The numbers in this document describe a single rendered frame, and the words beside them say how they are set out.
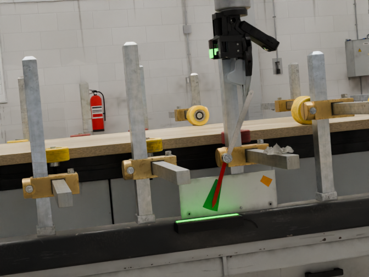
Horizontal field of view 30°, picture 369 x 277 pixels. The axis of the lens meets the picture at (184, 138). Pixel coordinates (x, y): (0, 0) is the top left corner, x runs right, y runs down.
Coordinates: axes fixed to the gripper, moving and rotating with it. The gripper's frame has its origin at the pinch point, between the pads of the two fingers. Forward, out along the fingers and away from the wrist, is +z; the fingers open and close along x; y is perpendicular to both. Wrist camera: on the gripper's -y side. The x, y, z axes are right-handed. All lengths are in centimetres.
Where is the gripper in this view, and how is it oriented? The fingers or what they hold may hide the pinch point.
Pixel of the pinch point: (247, 90)
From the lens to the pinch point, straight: 174.2
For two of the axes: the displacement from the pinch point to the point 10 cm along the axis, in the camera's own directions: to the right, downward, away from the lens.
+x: 2.3, 0.3, -9.7
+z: 0.8, 10.0, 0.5
